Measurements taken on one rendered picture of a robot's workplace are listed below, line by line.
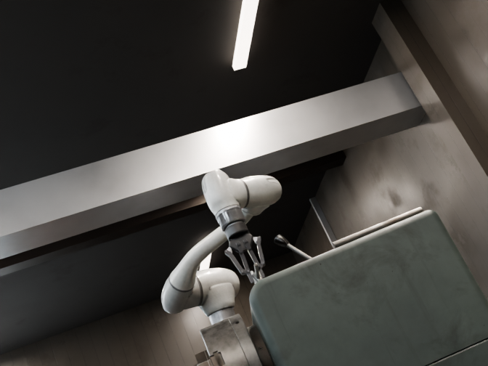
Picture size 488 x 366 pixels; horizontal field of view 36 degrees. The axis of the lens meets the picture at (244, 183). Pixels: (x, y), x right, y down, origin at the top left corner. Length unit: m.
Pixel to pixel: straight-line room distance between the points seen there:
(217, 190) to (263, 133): 4.49
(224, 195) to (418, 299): 0.76
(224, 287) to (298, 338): 0.97
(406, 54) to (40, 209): 3.61
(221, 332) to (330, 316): 0.31
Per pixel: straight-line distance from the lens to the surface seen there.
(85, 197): 6.62
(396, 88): 7.60
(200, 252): 2.76
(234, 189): 2.54
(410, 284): 2.13
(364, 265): 2.13
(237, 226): 2.49
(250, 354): 2.12
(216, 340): 2.16
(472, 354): 2.11
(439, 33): 7.25
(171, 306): 2.95
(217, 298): 2.97
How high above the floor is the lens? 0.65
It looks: 24 degrees up
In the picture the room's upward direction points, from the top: 25 degrees counter-clockwise
